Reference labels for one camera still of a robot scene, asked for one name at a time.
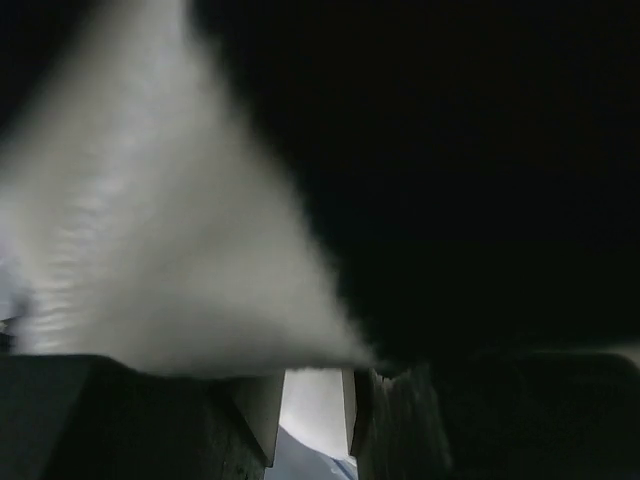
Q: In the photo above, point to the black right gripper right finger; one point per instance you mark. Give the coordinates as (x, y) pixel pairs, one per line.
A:
(543, 416)

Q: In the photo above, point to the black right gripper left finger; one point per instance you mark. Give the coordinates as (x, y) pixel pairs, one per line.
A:
(83, 417)

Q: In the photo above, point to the black white checkered pillowcase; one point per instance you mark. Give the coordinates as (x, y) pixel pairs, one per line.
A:
(222, 188)

